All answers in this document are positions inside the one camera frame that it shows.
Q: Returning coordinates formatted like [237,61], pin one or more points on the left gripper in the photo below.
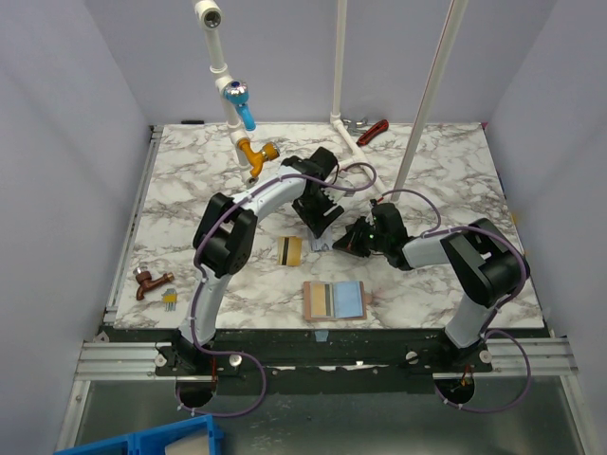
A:
[318,221]

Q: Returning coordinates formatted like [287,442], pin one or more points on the gold credit card stack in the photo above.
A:
[289,251]

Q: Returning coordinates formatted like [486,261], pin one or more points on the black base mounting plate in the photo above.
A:
[321,361]

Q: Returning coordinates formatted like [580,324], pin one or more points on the blue plastic bin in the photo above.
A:
[156,440]

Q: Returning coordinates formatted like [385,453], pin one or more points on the single gold card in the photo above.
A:
[321,300]

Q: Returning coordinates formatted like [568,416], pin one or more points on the brown brass valve fitting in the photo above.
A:
[147,283]

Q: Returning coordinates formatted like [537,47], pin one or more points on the silver VIP card stack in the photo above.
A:
[323,243]

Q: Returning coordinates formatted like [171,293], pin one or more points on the metal clamp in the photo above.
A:
[355,125]

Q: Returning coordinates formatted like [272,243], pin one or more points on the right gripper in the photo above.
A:
[362,235]

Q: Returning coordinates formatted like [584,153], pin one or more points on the orange valve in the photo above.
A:
[256,160]

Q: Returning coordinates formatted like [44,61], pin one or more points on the blue valve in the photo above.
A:
[236,92]

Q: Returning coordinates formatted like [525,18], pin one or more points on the pink leather card holder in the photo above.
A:
[349,299]

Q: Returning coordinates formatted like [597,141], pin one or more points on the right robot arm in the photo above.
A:
[490,270]

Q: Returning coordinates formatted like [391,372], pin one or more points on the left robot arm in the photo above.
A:
[224,238]

